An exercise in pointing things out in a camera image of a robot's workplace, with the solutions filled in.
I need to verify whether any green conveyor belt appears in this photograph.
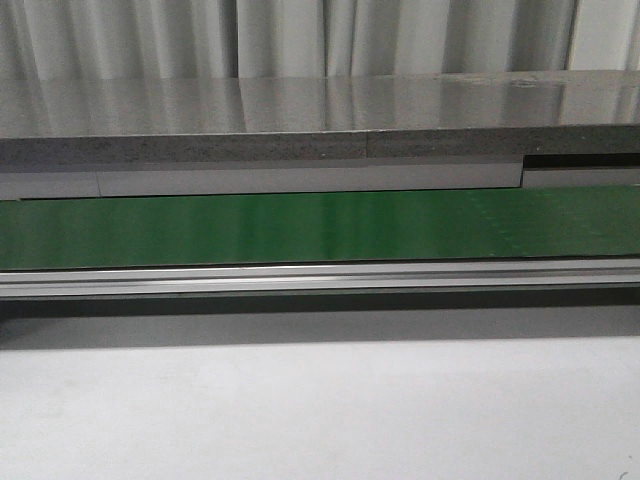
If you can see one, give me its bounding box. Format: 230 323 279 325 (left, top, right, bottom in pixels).
1 186 639 271

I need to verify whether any grey stone-look table slab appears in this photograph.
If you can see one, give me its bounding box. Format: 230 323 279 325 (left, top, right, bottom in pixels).
1 71 639 170

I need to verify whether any white pleated curtain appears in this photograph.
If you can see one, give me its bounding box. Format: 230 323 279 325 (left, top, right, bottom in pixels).
1 1 639 80

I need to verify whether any grey rear side rail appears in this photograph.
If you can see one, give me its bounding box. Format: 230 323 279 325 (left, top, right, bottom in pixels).
1 157 639 200

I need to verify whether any aluminium conveyor front rail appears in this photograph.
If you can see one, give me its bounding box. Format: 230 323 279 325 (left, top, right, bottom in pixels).
1 258 639 299

